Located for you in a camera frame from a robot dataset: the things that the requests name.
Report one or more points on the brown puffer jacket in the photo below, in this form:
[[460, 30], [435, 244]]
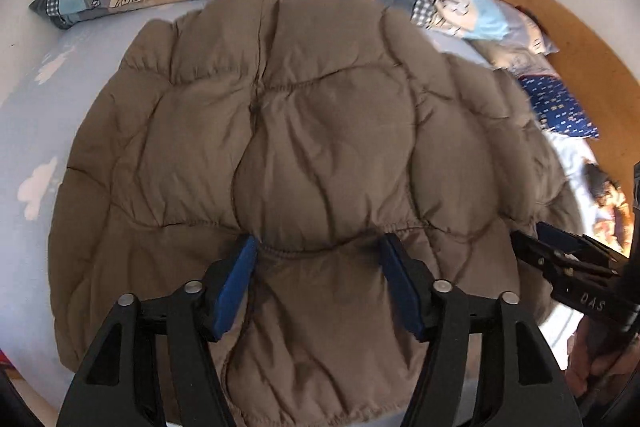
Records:
[[320, 132]]

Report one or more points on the orange floral cloth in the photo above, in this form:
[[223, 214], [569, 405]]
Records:
[[612, 207]]

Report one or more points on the navy star-print pillow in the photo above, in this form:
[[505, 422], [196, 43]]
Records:
[[560, 107]]

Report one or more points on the white fleece blanket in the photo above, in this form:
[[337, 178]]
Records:
[[570, 152]]

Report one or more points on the light blue cloud-print bed sheet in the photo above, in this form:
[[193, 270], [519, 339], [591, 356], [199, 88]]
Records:
[[45, 132]]

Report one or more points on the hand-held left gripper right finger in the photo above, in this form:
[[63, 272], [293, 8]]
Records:
[[400, 287]]

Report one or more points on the beige pillow with drawing print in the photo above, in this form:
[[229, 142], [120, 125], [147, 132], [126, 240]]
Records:
[[520, 59]]

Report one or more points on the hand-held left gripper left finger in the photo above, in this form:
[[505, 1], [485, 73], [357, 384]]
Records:
[[235, 287]]

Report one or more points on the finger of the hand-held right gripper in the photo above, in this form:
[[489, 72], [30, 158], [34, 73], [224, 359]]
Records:
[[545, 262], [560, 234]]

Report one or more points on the person's right hand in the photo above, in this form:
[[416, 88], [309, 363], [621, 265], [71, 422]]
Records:
[[580, 362]]

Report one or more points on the wooden headboard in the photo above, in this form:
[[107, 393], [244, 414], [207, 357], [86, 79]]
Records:
[[575, 37]]

